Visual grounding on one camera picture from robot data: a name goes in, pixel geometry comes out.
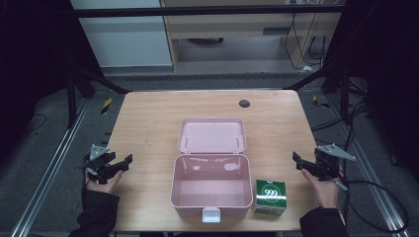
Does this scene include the yellow black striped tape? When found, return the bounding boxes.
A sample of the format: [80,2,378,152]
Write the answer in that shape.
[100,97,114,116]
[311,94,331,110]

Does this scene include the person's left hand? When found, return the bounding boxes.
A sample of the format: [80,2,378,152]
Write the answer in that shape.
[84,168,125,196]

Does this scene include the dark curtain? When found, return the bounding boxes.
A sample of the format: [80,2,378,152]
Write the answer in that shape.
[0,0,104,162]
[323,0,419,184]

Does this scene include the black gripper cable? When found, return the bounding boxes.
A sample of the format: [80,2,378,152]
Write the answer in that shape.
[333,179,410,235]

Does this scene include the light wooden desk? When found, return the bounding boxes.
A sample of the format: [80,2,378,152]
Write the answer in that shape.
[159,0,342,72]

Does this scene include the black metal stand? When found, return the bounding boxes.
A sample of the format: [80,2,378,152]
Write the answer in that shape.
[283,63,352,125]
[64,63,131,129]

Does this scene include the pink plastic storage box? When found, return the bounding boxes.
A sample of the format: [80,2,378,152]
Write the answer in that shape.
[169,117,254,224]

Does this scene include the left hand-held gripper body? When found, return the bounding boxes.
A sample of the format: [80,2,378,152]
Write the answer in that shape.
[83,143,117,186]

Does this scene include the person's right hand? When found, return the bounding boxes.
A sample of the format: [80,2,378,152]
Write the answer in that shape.
[300,168,346,209]

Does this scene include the black horizontal frame bar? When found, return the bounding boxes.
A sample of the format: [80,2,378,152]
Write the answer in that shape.
[72,4,346,19]

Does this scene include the aluminium floor rail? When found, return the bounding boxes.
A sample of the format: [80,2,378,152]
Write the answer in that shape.
[10,98,91,237]
[329,94,412,237]

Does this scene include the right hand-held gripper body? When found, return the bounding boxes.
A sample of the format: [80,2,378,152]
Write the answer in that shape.
[313,143,357,183]

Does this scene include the white cabinet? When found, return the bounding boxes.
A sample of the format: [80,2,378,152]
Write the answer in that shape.
[69,0,174,69]

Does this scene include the thin black floor cable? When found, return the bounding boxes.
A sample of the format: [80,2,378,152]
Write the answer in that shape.
[25,113,48,133]

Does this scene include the black floor cables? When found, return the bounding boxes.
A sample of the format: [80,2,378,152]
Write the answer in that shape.
[310,77,372,149]

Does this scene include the green medicine box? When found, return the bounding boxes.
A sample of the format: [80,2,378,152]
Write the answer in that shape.
[253,179,288,217]

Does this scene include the black hanging cables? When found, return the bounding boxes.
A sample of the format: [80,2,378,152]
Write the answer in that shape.
[284,13,328,72]

